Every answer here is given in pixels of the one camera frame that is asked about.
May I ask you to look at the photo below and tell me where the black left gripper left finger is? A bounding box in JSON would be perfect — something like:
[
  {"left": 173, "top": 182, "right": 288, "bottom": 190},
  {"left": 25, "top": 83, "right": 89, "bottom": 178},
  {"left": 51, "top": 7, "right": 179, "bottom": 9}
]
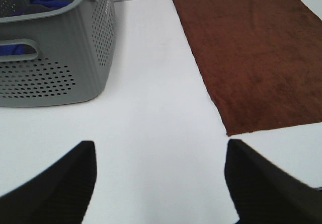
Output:
[{"left": 1, "top": 141, "right": 97, "bottom": 223}]

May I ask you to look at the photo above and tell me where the grey perforated plastic basket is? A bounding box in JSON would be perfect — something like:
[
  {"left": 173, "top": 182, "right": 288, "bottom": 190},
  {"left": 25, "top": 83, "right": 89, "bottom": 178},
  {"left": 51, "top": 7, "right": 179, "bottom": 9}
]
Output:
[{"left": 1, "top": 0, "right": 115, "bottom": 107}]

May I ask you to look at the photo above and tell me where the blue cloth in basket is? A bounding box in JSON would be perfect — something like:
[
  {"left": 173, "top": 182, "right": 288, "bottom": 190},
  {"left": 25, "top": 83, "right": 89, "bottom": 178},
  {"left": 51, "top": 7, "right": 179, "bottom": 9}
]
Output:
[{"left": 1, "top": 0, "right": 70, "bottom": 56}]

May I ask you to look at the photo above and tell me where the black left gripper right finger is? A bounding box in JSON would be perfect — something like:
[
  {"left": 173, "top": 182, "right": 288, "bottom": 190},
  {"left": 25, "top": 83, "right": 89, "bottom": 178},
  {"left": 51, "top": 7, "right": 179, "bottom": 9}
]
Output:
[{"left": 224, "top": 139, "right": 321, "bottom": 223}]

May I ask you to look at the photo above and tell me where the brown towel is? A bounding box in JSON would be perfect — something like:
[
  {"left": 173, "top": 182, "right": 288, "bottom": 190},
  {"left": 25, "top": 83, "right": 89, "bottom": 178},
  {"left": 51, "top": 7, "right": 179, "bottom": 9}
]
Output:
[{"left": 173, "top": 0, "right": 321, "bottom": 136}]

